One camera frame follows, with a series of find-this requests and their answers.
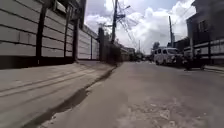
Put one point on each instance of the sloped concrete sidewalk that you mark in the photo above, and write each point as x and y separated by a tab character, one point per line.
40	86

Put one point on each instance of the grey building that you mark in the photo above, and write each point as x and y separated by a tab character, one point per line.
206	23

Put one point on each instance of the white van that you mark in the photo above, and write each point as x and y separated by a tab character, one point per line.
166	55

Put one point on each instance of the pale panelled wall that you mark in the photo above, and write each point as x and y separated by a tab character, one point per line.
20	33

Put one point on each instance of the white fence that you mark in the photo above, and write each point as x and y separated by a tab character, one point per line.
216	50

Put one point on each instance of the utility pole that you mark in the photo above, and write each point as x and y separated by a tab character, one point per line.
114	23

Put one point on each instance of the motorcycle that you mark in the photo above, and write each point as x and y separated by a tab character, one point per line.
193	63

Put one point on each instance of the row of buildings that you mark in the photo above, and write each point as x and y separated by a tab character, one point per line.
128	54

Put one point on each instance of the grey concrete road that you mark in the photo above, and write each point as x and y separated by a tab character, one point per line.
150	93

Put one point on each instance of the dark fence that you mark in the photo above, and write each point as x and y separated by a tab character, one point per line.
110	52

